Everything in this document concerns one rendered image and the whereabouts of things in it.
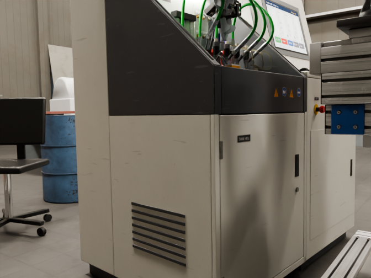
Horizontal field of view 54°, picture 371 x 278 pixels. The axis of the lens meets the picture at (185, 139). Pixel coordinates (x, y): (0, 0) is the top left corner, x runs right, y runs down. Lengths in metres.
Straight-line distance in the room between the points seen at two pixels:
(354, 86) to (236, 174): 0.48
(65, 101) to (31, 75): 2.88
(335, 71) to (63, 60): 10.95
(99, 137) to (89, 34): 0.47
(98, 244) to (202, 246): 0.65
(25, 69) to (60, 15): 2.13
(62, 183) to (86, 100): 1.76
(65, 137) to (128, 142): 1.90
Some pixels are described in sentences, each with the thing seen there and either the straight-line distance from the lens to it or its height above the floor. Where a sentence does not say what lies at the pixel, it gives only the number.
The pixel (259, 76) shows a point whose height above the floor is 0.93.
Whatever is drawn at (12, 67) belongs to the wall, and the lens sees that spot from 11.13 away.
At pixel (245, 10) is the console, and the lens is 2.02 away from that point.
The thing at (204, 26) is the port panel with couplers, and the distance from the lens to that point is 2.05.
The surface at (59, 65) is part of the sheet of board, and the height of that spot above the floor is 2.24.
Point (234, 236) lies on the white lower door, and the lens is 1.35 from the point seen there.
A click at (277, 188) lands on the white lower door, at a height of 0.48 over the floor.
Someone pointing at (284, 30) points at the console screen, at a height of 1.26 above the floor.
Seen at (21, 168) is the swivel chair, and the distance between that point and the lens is 2.49.
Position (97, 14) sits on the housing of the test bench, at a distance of 1.71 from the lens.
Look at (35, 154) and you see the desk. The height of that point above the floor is 0.18.
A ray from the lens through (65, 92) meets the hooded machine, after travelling 8.74.
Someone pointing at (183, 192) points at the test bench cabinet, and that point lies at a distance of 1.31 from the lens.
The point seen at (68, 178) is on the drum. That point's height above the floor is 0.23.
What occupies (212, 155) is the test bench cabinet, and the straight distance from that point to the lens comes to 1.20.
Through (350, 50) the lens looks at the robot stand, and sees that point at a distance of 1.12.
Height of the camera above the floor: 0.80
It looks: 4 degrees down
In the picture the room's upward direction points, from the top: 1 degrees counter-clockwise
